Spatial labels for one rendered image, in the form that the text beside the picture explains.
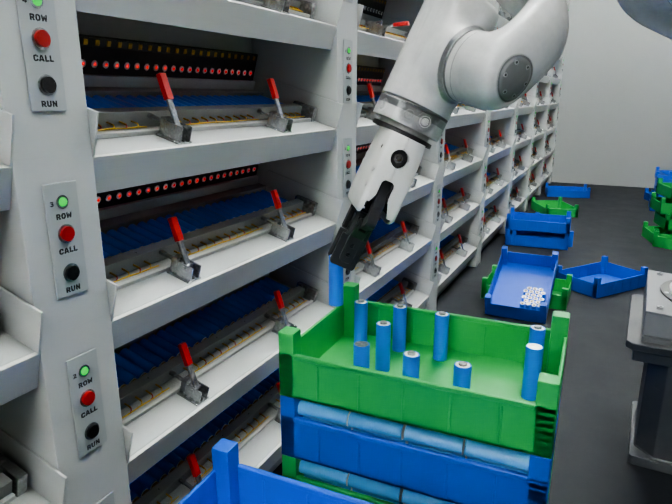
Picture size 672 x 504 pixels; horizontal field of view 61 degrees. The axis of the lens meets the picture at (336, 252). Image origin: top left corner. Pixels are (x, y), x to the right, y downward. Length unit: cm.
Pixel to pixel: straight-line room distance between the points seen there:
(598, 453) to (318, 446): 83
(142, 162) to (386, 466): 46
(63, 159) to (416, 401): 44
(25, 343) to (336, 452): 36
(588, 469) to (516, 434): 75
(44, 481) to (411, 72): 61
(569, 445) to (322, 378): 85
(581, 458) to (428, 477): 75
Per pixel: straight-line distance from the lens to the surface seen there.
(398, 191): 64
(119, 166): 72
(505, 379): 74
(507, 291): 215
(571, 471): 133
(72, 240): 67
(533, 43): 63
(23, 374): 68
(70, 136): 67
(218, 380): 96
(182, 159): 80
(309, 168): 121
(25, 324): 67
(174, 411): 90
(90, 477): 78
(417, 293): 192
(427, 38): 66
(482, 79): 60
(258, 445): 114
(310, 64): 120
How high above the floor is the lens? 74
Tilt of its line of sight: 15 degrees down
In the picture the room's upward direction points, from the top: straight up
